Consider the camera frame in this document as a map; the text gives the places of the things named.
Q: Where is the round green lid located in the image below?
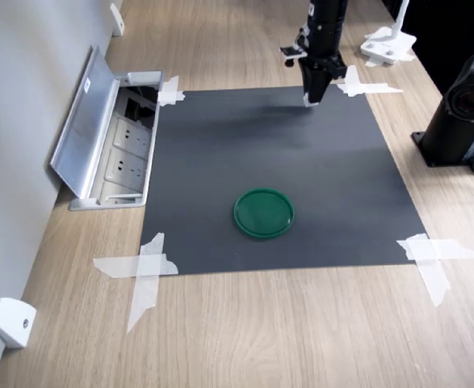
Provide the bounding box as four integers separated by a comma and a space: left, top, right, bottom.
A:
233, 187, 295, 242

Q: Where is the white tape cross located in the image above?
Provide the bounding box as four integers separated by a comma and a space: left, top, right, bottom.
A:
396, 233, 474, 308
336, 64, 405, 98
157, 75, 187, 108
93, 232, 180, 335

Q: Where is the dark grey mat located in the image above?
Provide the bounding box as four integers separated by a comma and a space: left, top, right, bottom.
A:
140, 84, 429, 276

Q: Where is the white power socket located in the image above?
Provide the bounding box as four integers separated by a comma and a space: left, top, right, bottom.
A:
104, 148, 148, 183
112, 116, 152, 150

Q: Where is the grey partition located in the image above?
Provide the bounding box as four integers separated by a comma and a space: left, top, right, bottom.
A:
0, 0, 116, 388

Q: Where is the white camera stand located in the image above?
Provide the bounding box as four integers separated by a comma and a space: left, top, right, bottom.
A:
360, 0, 417, 68

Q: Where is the small white bracket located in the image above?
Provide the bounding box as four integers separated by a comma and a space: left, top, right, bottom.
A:
109, 2, 125, 38
0, 297, 38, 349

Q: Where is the silver cable duct box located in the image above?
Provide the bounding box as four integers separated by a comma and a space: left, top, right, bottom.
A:
49, 44, 166, 212

